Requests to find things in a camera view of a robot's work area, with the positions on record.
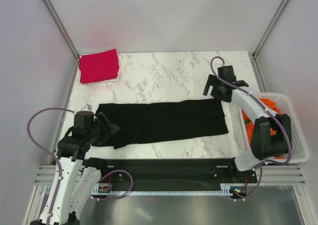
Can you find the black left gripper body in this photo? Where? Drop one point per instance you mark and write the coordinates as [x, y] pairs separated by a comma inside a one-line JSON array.
[[93, 133]]

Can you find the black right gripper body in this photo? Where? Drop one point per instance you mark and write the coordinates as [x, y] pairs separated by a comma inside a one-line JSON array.
[[216, 92]]

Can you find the black t shirt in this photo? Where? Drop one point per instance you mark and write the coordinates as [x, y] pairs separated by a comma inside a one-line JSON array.
[[162, 122]]

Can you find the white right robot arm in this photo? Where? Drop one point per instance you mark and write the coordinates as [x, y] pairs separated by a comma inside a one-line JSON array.
[[246, 161]]

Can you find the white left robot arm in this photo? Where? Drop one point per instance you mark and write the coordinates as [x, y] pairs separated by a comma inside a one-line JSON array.
[[74, 177]]

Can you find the orange t shirt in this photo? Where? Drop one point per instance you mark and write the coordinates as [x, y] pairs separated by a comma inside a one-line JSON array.
[[268, 130]]

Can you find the folded magenta t shirt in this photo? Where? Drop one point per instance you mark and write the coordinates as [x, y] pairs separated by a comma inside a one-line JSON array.
[[99, 66]]

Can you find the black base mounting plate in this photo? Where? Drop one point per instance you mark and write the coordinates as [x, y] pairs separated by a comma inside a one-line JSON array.
[[170, 175]]

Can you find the white plastic laundry basket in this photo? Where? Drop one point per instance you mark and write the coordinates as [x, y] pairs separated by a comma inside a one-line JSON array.
[[299, 151]]

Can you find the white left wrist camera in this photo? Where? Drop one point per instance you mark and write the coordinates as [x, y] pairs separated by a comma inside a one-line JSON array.
[[87, 107]]

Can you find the right aluminium frame post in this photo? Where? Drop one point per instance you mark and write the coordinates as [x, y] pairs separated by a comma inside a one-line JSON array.
[[270, 27]]

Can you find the aluminium frame post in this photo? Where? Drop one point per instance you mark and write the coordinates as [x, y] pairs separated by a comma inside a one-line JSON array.
[[270, 27], [60, 26]]

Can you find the white slotted cable duct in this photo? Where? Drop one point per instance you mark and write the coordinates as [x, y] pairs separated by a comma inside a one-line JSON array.
[[100, 191]]

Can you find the aluminium front rail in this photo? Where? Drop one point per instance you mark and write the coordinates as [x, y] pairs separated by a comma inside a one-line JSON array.
[[272, 175]]

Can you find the left aluminium frame post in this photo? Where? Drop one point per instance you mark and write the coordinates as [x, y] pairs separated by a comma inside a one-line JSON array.
[[60, 26]]

